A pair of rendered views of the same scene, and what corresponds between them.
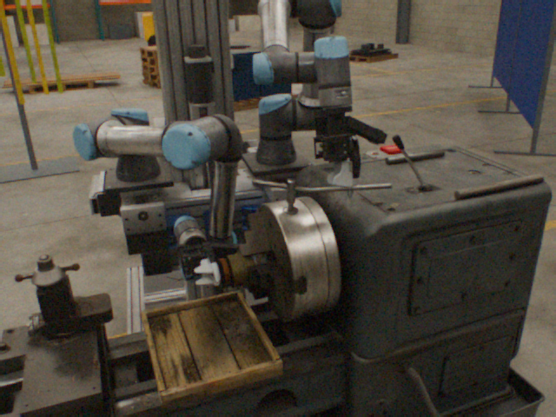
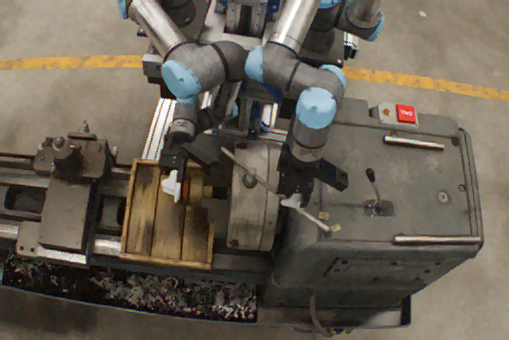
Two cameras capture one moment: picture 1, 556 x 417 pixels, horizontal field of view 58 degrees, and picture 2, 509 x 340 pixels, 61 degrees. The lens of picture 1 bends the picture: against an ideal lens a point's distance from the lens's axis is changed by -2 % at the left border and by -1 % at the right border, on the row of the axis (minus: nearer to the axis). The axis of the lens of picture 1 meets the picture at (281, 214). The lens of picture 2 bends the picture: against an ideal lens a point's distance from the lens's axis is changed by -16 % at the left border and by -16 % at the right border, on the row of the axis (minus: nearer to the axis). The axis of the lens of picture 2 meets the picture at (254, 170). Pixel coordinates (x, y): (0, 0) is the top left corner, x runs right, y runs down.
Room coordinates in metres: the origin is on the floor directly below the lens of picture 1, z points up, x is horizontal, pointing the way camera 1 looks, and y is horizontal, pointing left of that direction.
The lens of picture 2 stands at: (0.60, -0.17, 2.43)
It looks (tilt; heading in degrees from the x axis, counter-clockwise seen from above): 63 degrees down; 14
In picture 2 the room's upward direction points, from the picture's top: 11 degrees clockwise
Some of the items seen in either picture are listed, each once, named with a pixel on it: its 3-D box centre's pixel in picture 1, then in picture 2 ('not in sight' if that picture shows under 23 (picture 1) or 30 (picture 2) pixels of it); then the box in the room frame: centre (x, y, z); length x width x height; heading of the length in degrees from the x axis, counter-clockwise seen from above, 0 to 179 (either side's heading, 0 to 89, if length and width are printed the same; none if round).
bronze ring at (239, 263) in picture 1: (235, 270); (197, 190); (1.14, 0.12, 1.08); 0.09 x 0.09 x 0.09; 21
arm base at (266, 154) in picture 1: (275, 146); (315, 26); (1.80, 0.01, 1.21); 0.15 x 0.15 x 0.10
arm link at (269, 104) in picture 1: (276, 114); (323, 5); (1.80, 0.01, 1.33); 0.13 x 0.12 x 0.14; 90
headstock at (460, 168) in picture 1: (412, 234); (377, 202); (1.35, -0.39, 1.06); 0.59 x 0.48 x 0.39; 111
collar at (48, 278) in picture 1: (47, 272); (61, 145); (1.06, 0.57, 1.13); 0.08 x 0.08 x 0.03
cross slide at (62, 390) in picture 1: (62, 350); (70, 189); (1.00, 0.55, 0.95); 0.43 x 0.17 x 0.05; 21
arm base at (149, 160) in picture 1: (136, 161); (174, 5); (1.67, 0.49, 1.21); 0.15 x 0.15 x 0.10
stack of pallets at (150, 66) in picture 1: (176, 64); not in sight; (10.65, 2.03, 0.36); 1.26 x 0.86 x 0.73; 124
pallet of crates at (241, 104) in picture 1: (254, 78); not in sight; (8.44, 0.38, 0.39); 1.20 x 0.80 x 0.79; 121
